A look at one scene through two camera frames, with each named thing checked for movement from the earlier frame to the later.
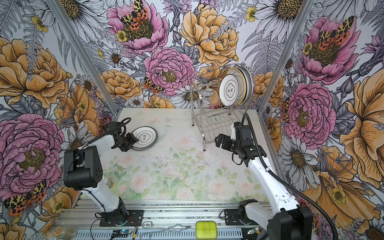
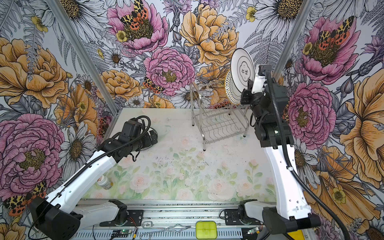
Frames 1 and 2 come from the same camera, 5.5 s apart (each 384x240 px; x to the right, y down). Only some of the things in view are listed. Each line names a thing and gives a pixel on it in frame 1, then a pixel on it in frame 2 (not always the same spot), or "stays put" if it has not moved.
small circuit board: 120,233 stays put
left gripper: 132,140 → 147,141
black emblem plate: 229,90 → 242,69
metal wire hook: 148,224 stays put
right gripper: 221,137 → 247,93
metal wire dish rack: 212,117 stays put
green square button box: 206,230 stays put
